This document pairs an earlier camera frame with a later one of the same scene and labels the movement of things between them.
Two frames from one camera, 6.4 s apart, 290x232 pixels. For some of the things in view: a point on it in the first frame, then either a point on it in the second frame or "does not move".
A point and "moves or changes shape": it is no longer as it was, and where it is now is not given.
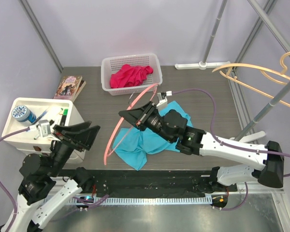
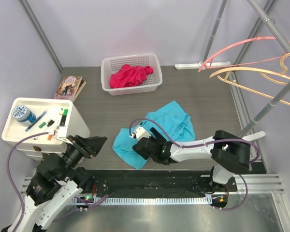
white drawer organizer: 26,111 does not move
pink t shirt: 129,75 does not move
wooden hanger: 282,72 moves or changes shape
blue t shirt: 132,145 does not move
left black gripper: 80,139 -> 88,146
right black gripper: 139,116 -> 159,138
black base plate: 158,183 does not move
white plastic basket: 130,74 does not move
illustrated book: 69,87 does not move
